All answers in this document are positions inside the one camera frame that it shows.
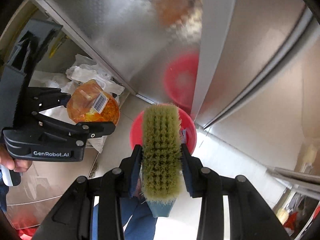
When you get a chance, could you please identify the person's left hand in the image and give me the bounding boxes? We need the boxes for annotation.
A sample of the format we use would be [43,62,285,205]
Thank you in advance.
[0,145,33,173]

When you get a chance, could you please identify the orange plastic food bag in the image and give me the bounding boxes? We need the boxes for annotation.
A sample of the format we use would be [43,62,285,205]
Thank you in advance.
[67,80,120,125]

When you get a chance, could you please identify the person's blue jeans legs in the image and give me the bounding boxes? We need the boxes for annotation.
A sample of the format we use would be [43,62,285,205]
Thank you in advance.
[91,195,158,240]

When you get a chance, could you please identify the steel cabinet door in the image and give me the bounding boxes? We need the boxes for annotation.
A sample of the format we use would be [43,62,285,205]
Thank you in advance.
[44,0,203,103]

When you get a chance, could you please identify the red plastic trash bin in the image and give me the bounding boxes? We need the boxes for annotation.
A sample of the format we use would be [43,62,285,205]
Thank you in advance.
[130,107,197,155]

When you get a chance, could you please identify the white plastic bags pile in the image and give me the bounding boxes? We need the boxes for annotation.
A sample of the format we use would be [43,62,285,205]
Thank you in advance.
[32,54,126,155]

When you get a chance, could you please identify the green bristle scrub brush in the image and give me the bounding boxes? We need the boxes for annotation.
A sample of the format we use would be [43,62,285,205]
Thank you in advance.
[142,104,182,218]

